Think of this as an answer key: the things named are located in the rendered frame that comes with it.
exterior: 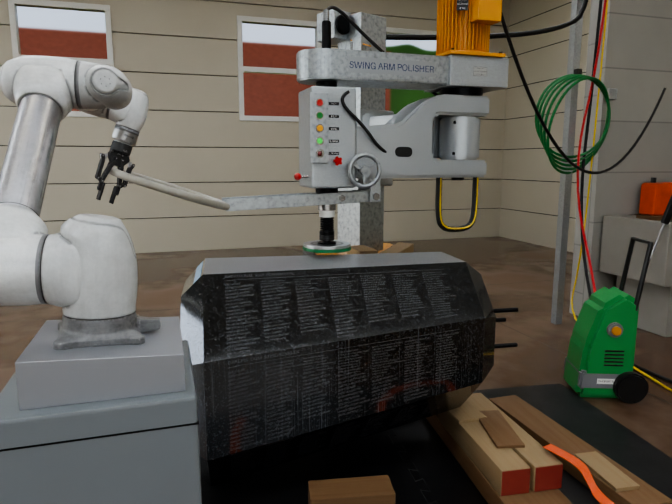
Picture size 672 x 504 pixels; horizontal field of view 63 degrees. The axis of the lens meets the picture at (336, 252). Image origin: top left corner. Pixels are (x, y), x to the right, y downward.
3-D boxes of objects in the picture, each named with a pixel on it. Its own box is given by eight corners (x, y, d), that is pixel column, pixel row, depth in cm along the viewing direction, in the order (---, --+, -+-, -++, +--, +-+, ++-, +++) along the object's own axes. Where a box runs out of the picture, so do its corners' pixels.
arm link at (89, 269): (133, 319, 119) (133, 218, 116) (41, 321, 114) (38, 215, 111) (140, 302, 134) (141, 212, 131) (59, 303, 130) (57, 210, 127)
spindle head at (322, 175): (371, 191, 263) (372, 94, 256) (390, 193, 242) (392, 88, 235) (298, 192, 252) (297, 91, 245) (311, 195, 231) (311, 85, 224)
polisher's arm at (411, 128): (464, 197, 278) (467, 97, 270) (490, 200, 256) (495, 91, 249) (325, 200, 255) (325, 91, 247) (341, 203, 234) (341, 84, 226)
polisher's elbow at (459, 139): (429, 159, 263) (431, 117, 260) (453, 159, 276) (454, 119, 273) (463, 159, 249) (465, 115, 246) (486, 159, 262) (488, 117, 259)
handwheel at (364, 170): (373, 187, 244) (373, 152, 241) (382, 188, 234) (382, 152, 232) (341, 187, 239) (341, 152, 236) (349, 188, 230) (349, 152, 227)
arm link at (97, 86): (134, 71, 166) (85, 67, 162) (126, 58, 148) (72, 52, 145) (133, 116, 167) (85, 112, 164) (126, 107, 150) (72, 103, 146)
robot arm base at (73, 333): (164, 342, 122) (164, 318, 122) (52, 350, 113) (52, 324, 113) (156, 321, 139) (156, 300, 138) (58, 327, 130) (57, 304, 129)
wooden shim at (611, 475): (574, 456, 225) (574, 453, 225) (595, 454, 227) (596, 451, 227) (615, 492, 201) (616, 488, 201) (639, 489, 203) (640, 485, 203)
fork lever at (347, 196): (368, 199, 261) (367, 188, 261) (384, 201, 243) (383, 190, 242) (221, 208, 241) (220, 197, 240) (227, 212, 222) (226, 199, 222)
